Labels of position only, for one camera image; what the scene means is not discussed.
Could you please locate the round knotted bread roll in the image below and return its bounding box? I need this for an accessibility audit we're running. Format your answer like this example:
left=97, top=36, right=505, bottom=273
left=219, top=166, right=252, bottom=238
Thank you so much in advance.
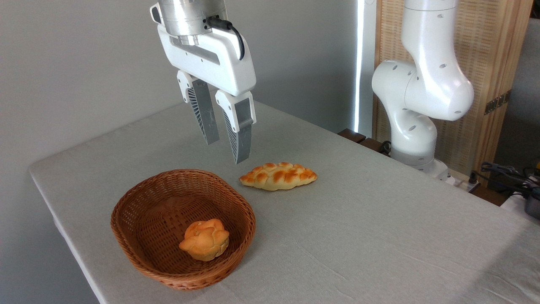
left=179, top=218, right=230, bottom=262

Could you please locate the grey metal box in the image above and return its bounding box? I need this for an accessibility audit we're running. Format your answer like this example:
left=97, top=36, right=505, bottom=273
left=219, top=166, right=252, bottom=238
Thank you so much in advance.
left=524, top=188, right=540, bottom=219

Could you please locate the long braided bread loaf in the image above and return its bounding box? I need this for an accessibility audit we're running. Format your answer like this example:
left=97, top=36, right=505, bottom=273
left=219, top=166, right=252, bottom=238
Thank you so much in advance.
left=239, top=162, right=318, bottom=191

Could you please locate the black cable bundle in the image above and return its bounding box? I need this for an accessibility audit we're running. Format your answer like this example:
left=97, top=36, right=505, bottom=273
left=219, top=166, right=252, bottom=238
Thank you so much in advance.
left=469, top=162, right=540, bottom=199

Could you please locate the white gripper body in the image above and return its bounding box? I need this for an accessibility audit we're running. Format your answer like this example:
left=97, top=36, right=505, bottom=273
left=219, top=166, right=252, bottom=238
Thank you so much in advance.
left=157, top=24, right=257, bottom=97

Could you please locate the wooden rattan folding screen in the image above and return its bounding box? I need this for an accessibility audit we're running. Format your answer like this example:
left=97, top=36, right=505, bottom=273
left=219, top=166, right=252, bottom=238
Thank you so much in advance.
left=373, top=0, right=534, bottom=186

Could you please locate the dark brown wooden block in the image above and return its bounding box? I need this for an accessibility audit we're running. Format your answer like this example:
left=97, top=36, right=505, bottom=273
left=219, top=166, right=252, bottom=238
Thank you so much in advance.
left=359, top=138, right=391, bottom=155
left=337, top=128, right=367, bottom=143

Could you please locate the grey linen tablecloth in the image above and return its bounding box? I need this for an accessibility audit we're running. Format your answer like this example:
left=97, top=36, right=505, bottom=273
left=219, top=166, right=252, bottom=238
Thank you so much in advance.
left=29, top=99, right=540, bottom=304

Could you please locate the brown woven wicker basket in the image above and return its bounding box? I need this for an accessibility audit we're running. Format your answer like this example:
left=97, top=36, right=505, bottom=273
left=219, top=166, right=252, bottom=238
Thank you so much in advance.
left=111, top=169, right=257, bottom=290

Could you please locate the dark metal screen hinge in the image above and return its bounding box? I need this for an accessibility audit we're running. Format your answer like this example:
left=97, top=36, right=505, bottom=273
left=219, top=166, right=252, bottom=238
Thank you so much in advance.
left=484, top=90, right=512, bottom=115

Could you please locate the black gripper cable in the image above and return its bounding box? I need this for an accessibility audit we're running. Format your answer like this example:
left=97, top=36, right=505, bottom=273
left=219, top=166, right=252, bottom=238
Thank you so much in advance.
left=205, top=17, right=246, bottom=60

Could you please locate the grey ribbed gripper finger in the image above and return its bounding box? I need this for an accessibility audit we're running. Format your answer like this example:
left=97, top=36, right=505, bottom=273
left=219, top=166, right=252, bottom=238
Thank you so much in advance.
left=215, top=90, right=257, bottom=165
left=177, top=70, right=220, bottom=145

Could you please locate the white power strip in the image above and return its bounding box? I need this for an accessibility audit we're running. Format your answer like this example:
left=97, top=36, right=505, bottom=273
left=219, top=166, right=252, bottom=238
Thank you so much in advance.
left=439, top=170, right=481, bottom=193

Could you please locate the white vertical frame post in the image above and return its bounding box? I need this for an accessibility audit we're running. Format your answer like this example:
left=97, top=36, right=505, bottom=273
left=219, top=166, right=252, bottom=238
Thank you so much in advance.
left=354, top=0, right=377, bottom=138

